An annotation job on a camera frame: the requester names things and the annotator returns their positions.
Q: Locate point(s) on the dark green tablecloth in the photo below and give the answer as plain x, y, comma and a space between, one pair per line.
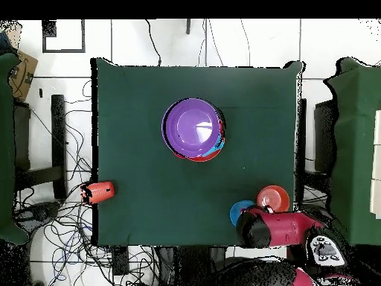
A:
148, 193

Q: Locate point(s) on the blue cup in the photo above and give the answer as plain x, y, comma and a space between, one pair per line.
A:
217, 149

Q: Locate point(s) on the green cloth side table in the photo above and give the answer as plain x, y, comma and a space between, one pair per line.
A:
354, 149
6, 149

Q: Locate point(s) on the black power strip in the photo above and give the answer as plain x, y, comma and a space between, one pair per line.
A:
120, 262

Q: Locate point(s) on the purple bowl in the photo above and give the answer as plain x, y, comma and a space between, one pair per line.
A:
190, 128

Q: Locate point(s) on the white boxes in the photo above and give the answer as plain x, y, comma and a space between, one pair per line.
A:
377, 161

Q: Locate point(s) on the black caster base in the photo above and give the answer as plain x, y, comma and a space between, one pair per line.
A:
41, 212

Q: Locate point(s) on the cardboard box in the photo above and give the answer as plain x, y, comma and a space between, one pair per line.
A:
23, 77

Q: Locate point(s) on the black chair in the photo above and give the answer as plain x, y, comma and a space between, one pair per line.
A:
324, 134

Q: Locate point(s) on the wide orange bowl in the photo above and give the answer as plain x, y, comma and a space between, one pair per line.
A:
205, 158

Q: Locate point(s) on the small orange bowl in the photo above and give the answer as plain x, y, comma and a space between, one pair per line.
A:
276, 196

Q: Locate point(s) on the black metal leg frame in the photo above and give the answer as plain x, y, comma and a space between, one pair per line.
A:
58, 134

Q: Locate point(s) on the blue bowl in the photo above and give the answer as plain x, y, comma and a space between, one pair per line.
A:
236, 210

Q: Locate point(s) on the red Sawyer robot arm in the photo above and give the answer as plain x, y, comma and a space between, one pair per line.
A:
285, 229

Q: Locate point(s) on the black post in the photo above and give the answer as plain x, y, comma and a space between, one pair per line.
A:
188, 26

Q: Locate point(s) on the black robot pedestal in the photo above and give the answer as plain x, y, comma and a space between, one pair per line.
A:
190, 268

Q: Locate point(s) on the black square floor frame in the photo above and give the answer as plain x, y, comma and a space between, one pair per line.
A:
64, 51

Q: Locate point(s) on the orange cup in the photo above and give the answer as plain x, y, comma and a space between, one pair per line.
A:
99, 192

